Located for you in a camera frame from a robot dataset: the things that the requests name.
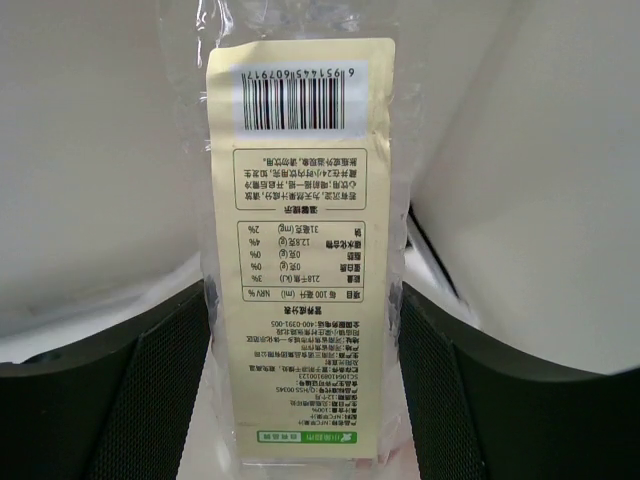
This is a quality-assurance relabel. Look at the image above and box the right aluminium frame rail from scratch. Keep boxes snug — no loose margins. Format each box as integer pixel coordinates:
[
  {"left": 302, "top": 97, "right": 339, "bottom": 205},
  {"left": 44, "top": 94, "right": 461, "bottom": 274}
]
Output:
[{"left": 403, "top": 208, "right": 479, "bottom": 328}]

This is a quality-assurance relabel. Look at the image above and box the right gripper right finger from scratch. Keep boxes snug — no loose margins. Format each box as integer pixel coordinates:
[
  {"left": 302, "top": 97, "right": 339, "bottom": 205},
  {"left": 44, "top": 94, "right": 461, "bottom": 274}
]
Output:
[{"left": 399, "top": 286, "right": 639, "bottom": 479}]

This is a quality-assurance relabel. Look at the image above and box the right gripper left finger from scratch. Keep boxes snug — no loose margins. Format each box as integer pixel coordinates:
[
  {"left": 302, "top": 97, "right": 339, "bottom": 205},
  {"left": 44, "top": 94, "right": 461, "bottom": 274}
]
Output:
[{"left": 1, "top": 281, "right": 210, "bottom": 479}]

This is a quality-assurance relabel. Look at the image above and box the white plastic bin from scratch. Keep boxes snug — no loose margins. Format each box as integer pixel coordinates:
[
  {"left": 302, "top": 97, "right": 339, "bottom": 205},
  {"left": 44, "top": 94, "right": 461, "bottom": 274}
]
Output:
[{"left": 1, "top": 1, "right": 639, "bottom": 373}]

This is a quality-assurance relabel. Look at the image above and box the large green label bottle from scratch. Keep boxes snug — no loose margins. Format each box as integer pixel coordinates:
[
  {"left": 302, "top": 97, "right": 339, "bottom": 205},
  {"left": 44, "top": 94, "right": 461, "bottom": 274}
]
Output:
[{"left": 154, "top": 0, "right": 421, "bottom": 480}]

